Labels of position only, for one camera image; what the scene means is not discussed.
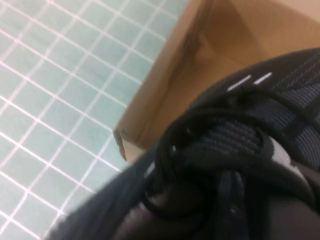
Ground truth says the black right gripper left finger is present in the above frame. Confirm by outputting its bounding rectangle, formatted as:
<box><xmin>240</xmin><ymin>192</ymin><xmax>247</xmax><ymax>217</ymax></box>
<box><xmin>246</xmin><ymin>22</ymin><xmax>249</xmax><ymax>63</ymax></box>
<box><xmin>122</xmin><ymin>207</ymin><xmax>163</xmax><ymax>240</ymax></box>

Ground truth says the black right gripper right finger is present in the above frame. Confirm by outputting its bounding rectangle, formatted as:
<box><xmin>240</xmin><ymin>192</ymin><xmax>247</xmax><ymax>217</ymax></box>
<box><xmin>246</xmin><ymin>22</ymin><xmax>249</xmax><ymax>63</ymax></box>
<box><xmin>239</xmin><ymin>192</ymin><xmax>320</xmax><ymax>240</ymax></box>

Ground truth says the black knit sneaker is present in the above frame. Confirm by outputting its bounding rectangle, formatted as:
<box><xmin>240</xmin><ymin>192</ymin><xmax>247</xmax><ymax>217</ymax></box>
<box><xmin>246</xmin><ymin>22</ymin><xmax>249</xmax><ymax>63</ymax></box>
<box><xmin>46</xmin><ymin>47</ymin><xmax>320</xmax><ymax>240</ymax></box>

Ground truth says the brown cardboard shoe box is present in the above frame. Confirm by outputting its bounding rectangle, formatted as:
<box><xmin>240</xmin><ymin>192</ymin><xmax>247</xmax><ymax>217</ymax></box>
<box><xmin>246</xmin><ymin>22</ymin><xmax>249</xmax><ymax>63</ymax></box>
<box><xmin>112</xmin><ymin>0</ymin><xmax>320</xmax><ymax>162</ymax></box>

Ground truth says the green checked tablecloth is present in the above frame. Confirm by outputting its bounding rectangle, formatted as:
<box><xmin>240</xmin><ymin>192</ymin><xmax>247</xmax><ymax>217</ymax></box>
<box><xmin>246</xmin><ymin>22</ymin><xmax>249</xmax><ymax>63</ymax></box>
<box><xmin>0</xmin><ymin>0</ymin><xmax>198</xmax><ymax>240</ymax></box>

